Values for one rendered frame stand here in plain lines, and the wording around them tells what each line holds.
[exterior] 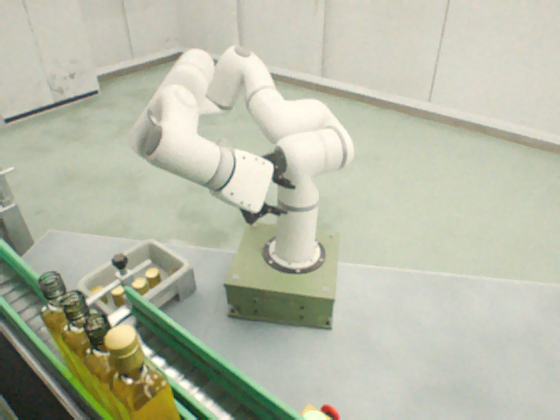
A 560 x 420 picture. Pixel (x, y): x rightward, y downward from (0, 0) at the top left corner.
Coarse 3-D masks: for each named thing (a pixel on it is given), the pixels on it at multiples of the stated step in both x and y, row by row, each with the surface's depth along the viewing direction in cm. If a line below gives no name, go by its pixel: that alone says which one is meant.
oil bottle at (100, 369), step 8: (88, 352) 50; (88, 360) 50; (96, 360) 49; (104, 360) 49; (88, 368) 50; (96, 368) 49; (104, 368) 49; (112, 368) 49; (96, 376) 50; (104, 376) 49; (96, 384) 52; (104, 384) 49; (104, 392) 51; (104, 400) 54; (112, 400) 51; (112, 408) 54; (112, 416) 57; (120, 416) 54
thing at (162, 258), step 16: (144, 240) 107; (128, 256) 103; (144, 256) 108; (160, 256) 107; (176, 256) 102; (96, 272) 97; (112, 272) 101; (144, 272) 107; (160, 272) 107; (176, 272) 97; (80, 288) 93; (160, 288) 93; (96, 304) 89; (112, 304) 98
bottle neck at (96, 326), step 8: (88, 320) 48; (96, 320) 49; (104, 320) 48; (88, 328) 47; (96, 328) 47; (104, 328) 48; (88, 336) 48; (96, 336) 47; (104, 336) 48; (96, 344) 48; (104, 344) 48; (96, 352) 49; (104, 352) 49
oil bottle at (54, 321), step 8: (40, 312) 57; (48, 312) 55; (56, 312) 55; (48, 320) 55; (56, 320) 55; (64, 320) 55; (48, 328) 57; (56, 328) 55; (56, 336) 55; (56, 344) 59; (64, 352) 58; (64, 360) 62; (72, 368) 60
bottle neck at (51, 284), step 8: (48, 272) 55; (56, 272) 55; (40, 280) 53; (48, 280) 55; (56, 280) 53; (40, 288) 53; (48, 288) 53; (56, 288) 54; (64, 288) 55; (48, 296) 54; (56, 296) 54; (48, 304) 55; (56, 304) 55
